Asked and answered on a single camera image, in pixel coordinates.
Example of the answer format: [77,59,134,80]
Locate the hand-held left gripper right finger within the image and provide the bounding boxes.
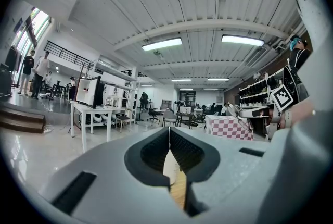
[169,126,273,224]

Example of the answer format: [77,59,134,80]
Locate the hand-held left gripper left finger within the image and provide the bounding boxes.
[37,126,189,224]

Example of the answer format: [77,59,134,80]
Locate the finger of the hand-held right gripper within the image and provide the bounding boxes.
[238,109,273,119]

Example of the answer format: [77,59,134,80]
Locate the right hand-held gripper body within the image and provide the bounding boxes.
[267,84,294,139]

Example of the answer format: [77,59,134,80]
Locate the person's right forearm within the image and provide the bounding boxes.
[279,99,315,130]

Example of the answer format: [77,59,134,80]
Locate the red white checkered table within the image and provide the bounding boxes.
[204,115,254,142]

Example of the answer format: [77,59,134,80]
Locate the round wooden table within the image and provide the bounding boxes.
[162,149,187,211]

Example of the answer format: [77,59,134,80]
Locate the person's light grey clothing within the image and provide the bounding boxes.
[267,0,333,224]

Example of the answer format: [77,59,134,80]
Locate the grey padded chair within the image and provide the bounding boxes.
[162,110,180,128]

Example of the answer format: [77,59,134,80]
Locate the black swivel chair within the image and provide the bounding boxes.
[147,107,161,122]

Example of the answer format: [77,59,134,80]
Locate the white rectangular table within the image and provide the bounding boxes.
[69,101,114,153]

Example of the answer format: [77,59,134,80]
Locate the black monitor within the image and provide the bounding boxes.
[92,81,105,109]

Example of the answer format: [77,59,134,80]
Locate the white open box cabinet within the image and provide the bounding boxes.
[76,76,101,108]

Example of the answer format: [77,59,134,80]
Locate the white metal shelving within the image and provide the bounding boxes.
[95,60,141,125]

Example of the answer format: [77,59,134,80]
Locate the brown wooden step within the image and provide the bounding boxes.
[0,106,47,134]

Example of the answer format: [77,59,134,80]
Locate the black balcony railing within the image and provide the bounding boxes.
[44,40,86,65]

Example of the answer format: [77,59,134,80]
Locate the clothes rack with dark clothes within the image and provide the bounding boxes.
[4,44,24,88]

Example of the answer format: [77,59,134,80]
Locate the wall shelves with black items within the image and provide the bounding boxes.
[238,69,284,109]

